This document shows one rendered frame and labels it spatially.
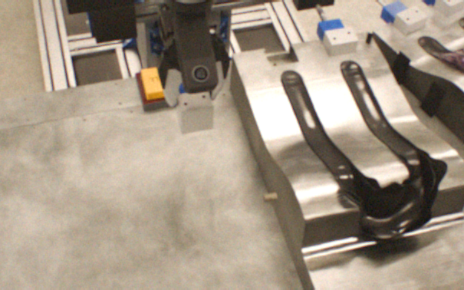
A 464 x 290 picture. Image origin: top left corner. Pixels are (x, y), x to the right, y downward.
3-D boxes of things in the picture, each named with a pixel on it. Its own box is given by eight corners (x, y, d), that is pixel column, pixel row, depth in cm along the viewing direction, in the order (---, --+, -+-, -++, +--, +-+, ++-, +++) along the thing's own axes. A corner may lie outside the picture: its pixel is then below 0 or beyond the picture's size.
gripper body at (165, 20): (207, 27, 98) (208, -40, 89) (222, 67, 93) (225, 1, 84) (157, 34, 97) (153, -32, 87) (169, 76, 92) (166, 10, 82)
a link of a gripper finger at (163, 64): (181, 81, 97) (195, 37, 91) (184, 90, 96) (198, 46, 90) (150, 81, 96) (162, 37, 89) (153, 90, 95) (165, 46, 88)
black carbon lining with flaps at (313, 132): (274, 80, 114) (279, 41, 106) (359, 66, 117) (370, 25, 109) (347, 255, 94) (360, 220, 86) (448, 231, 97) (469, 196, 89)
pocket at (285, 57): (261, 63, 119) (262, 48, 116) (288, 58, 120) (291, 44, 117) (268, 81, 116) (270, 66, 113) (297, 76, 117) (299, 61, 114)
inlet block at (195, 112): (164, 74, 109) (162, 51, 105) (193, 70, 110) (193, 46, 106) (182, 134, 101) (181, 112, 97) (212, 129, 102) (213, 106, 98)
